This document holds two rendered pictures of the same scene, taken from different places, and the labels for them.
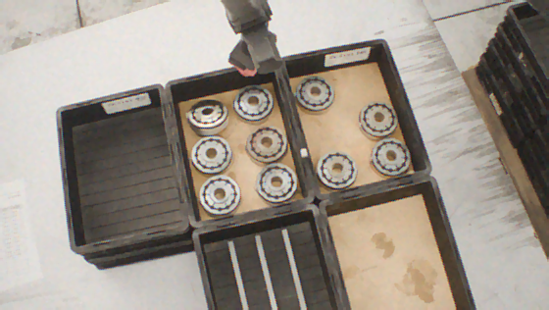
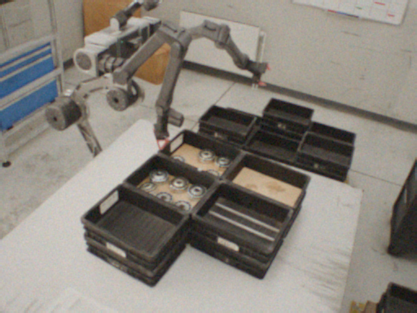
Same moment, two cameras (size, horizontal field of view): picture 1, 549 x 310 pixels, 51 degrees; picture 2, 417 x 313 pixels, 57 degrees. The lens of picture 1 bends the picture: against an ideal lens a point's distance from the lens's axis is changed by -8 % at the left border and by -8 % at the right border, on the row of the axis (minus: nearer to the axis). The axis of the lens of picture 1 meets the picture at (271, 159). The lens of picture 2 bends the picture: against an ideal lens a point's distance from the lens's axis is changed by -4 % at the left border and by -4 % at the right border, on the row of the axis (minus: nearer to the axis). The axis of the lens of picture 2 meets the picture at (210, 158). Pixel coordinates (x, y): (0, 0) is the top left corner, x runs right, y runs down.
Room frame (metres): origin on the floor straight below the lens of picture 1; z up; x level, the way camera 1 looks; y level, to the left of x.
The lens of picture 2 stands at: (-0.46, 1.17, 2.22)
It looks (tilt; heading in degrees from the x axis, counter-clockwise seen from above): 37 degrees down; 307
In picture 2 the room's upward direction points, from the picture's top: 6 degrees clockwise
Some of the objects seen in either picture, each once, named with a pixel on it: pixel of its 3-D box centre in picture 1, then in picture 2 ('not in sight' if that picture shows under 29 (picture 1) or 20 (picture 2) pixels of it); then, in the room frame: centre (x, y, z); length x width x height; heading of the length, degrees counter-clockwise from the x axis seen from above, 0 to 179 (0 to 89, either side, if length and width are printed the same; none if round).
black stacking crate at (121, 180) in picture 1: (123, 173); (135, 226); (0.53, 0.38, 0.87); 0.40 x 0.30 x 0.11; 12
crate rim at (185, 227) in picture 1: (118, 166); (134, 218); (0.53, 0.38, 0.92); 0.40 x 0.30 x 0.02; 12
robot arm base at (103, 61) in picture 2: not in sight; (107, 63); (0.96, 0.16, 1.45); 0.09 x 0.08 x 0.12; 107
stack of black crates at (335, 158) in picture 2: not in sight; (319, 171); (0.33, -1.29, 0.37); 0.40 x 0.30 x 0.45; 17
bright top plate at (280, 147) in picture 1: (267, 142); (178, 182); (0.61, 0.01, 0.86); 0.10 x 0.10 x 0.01
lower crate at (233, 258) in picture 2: not in sight; (239, 236); (0.21, 0.00, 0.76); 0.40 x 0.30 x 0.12; 12
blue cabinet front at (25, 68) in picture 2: not in sight; (26, 85); (2.62, -0.16, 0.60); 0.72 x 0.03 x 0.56; 107
